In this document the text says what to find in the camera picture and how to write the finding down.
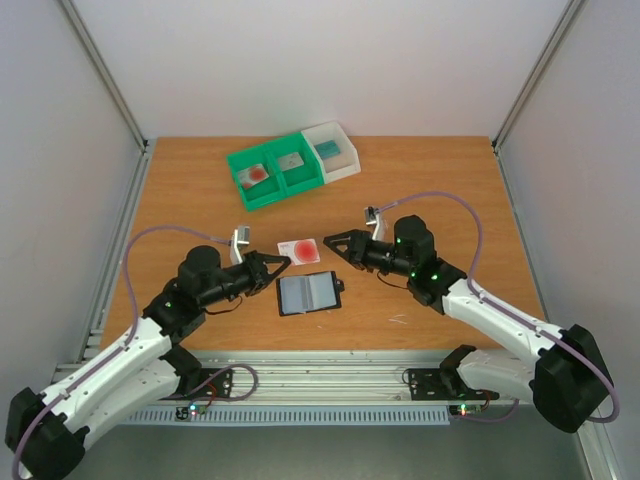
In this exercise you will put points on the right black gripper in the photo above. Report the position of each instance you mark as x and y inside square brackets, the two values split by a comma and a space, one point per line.
[358, 248]

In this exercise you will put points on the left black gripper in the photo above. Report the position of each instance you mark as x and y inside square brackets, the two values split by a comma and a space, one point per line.
[258, 271]

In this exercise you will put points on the black leather card holder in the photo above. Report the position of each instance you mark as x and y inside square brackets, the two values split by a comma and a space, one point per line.
[303, 294]

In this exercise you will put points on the red dot credit card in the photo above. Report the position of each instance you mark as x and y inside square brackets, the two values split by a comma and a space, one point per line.
[252, 176]

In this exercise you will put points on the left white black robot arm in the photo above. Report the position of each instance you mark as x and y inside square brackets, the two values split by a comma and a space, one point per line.
[49, 432]

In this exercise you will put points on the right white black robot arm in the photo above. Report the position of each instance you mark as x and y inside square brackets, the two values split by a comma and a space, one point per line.
[561, 371]

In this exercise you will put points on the teal card in bin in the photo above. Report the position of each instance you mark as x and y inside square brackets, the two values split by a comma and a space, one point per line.
[327, 149]

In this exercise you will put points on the grey card in bin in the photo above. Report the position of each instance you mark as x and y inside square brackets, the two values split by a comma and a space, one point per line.
[290, 161]

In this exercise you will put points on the green bin left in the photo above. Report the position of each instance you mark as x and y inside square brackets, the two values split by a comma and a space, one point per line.
[265, 193]

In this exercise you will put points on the green bin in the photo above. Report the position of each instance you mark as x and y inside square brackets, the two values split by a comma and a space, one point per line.
[265, 193]
[293, 180]

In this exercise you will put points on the white bin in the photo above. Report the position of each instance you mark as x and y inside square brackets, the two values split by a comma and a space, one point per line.
[342, 166]

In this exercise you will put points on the green bin middle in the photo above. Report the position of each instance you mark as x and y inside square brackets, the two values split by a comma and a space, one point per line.
[293, 180]

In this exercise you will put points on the left small circuit board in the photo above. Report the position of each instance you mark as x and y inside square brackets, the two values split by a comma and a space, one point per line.
[190, 412]

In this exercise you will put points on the small circuit board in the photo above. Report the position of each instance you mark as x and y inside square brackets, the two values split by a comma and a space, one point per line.
[465, 410]
[190, 412]

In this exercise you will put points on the right small circuit board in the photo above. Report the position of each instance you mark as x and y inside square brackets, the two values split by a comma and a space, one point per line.
[465, 410]

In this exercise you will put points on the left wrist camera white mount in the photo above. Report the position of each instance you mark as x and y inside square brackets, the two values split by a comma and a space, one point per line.
[240, 240]

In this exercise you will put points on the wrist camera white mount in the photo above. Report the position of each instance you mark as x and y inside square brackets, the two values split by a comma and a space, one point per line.
[374, 220]
[240, 240]

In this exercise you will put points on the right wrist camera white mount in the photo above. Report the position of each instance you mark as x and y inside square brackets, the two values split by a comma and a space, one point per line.
[374, 220]

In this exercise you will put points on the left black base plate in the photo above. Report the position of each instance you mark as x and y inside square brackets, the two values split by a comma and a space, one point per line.
[220, 382]

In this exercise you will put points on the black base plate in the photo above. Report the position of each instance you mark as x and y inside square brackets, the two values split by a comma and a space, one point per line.
[434, 384]
[220, 382]

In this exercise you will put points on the aluminium frame rail front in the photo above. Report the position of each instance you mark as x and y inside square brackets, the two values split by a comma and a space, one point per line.
[314, 378]

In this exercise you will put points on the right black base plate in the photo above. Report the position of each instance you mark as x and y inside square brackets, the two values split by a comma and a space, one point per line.
[434, 384]

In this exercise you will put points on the grey slotted cable duct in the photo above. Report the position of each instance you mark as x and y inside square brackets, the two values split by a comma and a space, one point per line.
[272, 416]

